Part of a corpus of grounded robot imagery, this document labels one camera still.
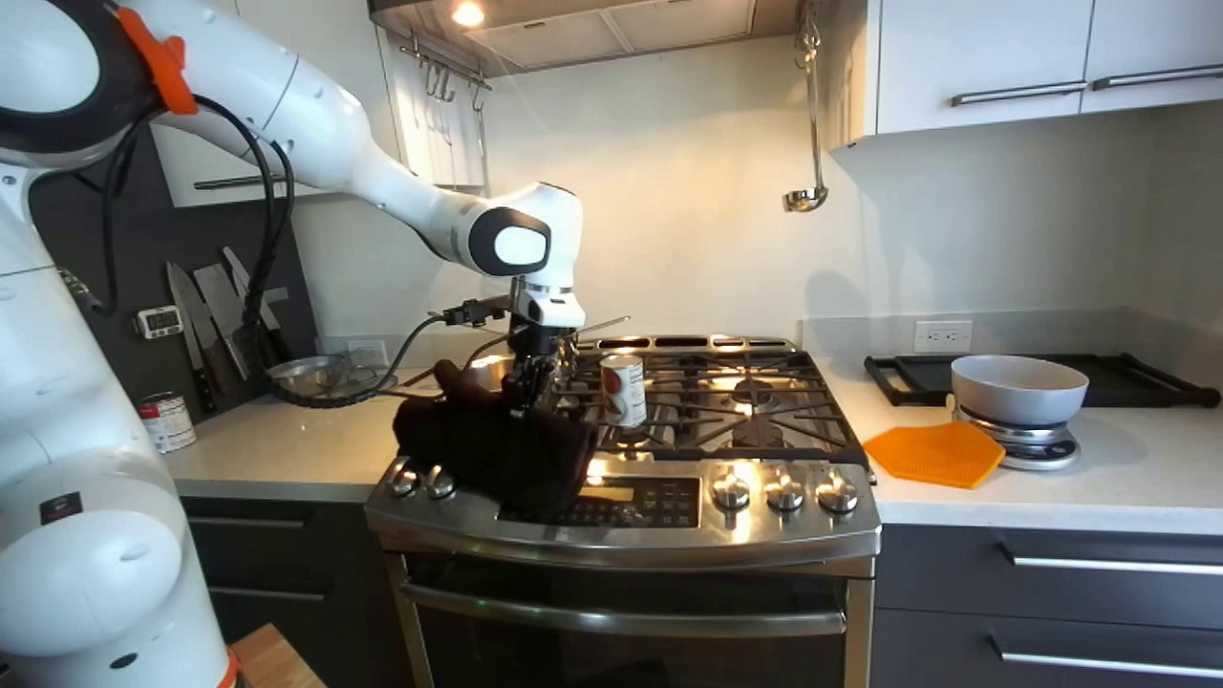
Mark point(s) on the silver kitchen scale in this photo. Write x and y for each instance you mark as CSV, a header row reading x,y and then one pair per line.
x,y
1034,443

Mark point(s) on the black oven mitt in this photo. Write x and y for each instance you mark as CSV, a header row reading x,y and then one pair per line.
x,y
500,443

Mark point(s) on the stainless steel gas range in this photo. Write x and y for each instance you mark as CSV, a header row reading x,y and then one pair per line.
x,y
635,558

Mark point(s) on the grey white bowl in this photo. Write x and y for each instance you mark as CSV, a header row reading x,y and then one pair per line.
x,y
1016,386

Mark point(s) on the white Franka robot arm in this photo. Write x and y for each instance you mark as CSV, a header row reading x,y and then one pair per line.
x,y
79,423

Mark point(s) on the dark drawer cabinet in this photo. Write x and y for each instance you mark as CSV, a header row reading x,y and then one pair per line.
x,y
940,614

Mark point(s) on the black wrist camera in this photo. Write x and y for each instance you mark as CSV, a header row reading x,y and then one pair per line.
x,y
479,310

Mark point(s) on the knives on wall board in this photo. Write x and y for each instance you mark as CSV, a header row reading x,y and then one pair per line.
x,y
213,310

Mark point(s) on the steel stove knob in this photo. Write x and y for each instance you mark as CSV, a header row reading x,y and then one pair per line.
x,y
785,496
837,499
730,491
401,483
441,483

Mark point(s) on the steel range hood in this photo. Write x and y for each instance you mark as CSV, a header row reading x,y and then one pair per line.
x,y
597,27

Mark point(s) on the round hood light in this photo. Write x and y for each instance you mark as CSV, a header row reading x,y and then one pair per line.
x,y
467,11

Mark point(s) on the dark base cabinet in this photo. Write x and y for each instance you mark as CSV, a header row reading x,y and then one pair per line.
x,y
306,585

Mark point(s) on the hook rail under hood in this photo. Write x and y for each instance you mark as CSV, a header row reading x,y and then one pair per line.
x,y
457,76

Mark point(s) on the small steel saucepan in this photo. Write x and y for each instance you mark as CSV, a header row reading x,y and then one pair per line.
x,y
579,341

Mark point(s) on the white upper cabinet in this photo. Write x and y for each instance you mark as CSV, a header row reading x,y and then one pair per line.
x,y
978,50

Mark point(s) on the orange silicone trivet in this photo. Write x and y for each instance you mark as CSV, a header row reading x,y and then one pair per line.
x,y
939,455

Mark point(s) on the small wall timer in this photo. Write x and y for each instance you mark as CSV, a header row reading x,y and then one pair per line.
x,y
156,322

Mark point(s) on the red and white can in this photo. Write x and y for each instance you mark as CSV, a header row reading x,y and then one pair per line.
x,y
174,424

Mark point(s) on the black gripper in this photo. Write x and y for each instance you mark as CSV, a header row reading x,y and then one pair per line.
x,y
535,347

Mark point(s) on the white wall outlet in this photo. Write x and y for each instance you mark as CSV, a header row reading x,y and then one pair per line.
x,y
944,335

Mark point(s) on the wooden board corner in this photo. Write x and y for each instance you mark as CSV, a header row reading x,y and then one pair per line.
x,y
267,660

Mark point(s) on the hanging steel ladle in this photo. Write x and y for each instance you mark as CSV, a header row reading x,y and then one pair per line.
x,y
802,197

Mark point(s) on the black tray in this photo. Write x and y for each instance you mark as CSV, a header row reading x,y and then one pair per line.
x,y
1132,378

